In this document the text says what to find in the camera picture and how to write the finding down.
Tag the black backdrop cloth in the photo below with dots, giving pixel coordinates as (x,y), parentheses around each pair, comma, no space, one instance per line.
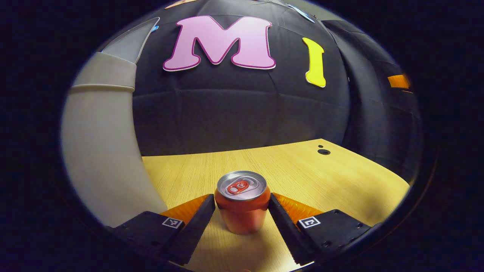
(245,113)

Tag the grey desktop garbage bin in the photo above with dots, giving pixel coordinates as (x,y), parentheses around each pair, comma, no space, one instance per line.
(102,151)

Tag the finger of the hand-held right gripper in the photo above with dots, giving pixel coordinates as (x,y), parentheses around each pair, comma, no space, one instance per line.
(399,81)

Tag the red pop can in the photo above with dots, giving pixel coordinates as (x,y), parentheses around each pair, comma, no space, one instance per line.
(242,215)

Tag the black round desk grommet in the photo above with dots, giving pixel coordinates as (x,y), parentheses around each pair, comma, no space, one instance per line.
(324,152)

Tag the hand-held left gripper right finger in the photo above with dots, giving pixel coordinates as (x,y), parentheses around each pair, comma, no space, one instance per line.
(285,230)

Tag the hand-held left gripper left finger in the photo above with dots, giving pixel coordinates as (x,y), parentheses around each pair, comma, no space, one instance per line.
(194,232)

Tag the wooden desktop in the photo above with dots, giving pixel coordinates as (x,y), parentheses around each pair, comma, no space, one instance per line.
(321,181)

